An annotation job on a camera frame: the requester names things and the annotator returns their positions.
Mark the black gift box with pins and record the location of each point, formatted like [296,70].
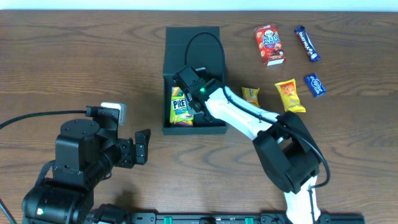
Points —
[195,47]

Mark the green Pretz snack box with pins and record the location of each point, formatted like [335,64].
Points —
[179,115]

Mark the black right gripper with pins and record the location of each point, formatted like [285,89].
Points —
[183,79]

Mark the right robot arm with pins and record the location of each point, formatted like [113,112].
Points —
[287,152]

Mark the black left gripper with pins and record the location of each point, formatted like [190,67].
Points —
[128,152]

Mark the red Hello Panda box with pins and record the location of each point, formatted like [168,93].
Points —
[269,45]

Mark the blue Dairy Milk bar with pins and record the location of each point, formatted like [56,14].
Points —
[303,37]

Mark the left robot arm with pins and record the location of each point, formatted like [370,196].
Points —
[86,151]

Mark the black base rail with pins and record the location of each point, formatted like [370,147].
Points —
[264,218]

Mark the small yellow snack packet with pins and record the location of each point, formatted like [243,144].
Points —
[251,95]

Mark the large yellow snack packet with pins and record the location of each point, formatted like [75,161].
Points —
[288,94]

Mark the blue Eclipse candy pack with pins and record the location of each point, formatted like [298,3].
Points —
[315,85]

